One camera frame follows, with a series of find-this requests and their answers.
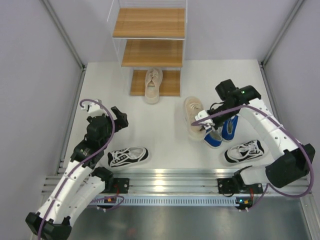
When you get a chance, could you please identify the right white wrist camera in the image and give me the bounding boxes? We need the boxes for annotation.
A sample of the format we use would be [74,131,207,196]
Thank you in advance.
[194,110,215,130]

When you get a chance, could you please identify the blue canvas sneaker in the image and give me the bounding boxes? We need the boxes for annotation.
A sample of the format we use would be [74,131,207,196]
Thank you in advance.
[204,131,223,148]
[221,115,239,142]

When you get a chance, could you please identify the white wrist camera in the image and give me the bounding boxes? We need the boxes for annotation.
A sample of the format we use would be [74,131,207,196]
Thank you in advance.
[82,102,105,118]
[194,110,215,130]

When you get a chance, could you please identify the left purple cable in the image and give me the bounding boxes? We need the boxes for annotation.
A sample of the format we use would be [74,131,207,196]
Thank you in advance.
[37,98,116,237]

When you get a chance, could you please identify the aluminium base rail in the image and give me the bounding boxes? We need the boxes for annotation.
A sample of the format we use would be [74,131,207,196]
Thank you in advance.
[41,167,312,198]

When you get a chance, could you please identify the slotted grey cable duct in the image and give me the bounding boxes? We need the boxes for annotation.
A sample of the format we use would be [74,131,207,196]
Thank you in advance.
[89,195,253,207]

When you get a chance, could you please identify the black white sneaker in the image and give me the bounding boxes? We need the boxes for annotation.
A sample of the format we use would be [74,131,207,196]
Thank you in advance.
[107,147,150,170]
[224,140,266,164]

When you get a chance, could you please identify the white wire wooden shoe shelf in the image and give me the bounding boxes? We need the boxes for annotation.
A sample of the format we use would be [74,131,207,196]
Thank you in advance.
[107,0,188,97]

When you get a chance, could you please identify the beige platform sneaker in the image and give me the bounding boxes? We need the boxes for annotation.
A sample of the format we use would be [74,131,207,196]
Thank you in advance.
[144,67,163,104]
[183,96,206,141]

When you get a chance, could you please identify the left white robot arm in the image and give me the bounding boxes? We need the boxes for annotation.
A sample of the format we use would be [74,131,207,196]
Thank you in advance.
[25,106,129,240]

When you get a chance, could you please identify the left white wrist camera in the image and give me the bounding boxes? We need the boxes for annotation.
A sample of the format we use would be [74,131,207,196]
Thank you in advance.
[82,102,105,118]

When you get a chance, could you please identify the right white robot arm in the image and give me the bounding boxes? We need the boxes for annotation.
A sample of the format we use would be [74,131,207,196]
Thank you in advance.
[207,79,316,193]

